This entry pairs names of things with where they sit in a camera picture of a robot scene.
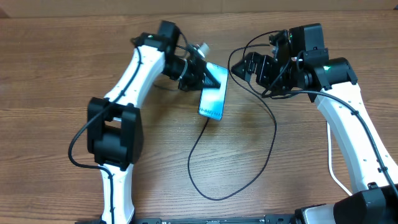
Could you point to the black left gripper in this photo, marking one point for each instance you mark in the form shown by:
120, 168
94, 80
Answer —
193, 79

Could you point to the blue Galaxy smartphone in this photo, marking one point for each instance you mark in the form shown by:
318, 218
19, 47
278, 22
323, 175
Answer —
212, 99

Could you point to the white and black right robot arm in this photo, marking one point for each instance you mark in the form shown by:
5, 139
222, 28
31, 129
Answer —
300, 64

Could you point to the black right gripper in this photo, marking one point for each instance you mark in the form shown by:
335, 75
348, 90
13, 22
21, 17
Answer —
264, 64

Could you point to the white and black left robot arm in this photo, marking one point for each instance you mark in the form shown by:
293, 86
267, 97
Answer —
112, 139

